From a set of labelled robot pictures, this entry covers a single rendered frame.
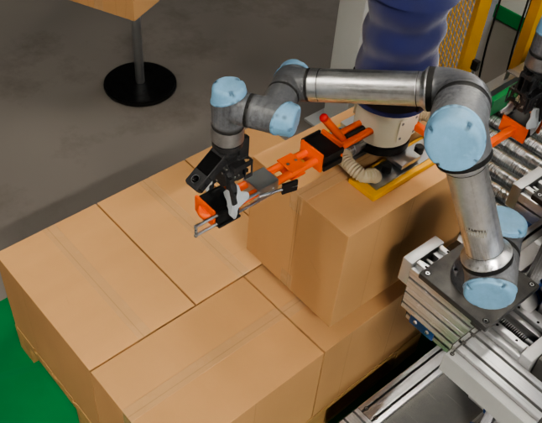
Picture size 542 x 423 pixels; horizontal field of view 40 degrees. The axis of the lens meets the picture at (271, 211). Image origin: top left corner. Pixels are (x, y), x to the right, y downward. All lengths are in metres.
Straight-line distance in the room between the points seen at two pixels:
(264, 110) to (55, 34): 3.27
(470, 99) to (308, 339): 1.14
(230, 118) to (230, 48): 2.99
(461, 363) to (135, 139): 2.42
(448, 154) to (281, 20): 3.49
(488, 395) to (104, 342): 1.16
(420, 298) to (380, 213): 0.26
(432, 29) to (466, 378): 0.86
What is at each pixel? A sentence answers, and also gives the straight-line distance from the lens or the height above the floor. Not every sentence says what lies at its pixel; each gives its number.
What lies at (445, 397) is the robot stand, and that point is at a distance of 2.79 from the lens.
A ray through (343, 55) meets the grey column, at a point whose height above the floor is 0.46.
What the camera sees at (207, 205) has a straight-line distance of 1.81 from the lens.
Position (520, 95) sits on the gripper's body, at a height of 1.33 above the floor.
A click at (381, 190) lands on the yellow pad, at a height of 1.09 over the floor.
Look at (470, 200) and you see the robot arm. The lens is 1.60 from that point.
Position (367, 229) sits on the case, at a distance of 2.03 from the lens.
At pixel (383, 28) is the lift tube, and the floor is 1.52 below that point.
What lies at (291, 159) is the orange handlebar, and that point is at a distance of 1.96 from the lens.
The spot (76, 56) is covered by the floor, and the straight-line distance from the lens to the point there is 4.56.
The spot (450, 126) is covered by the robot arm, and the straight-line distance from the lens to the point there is 1.47.
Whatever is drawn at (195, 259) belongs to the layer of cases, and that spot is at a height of 0.54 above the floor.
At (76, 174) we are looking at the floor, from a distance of 3.76.
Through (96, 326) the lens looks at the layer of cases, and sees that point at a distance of 2.44.
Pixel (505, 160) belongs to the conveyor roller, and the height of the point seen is 0.54.
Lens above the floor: 2.50
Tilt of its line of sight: 45 degrees down
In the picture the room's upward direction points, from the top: 5 degrees clockwise
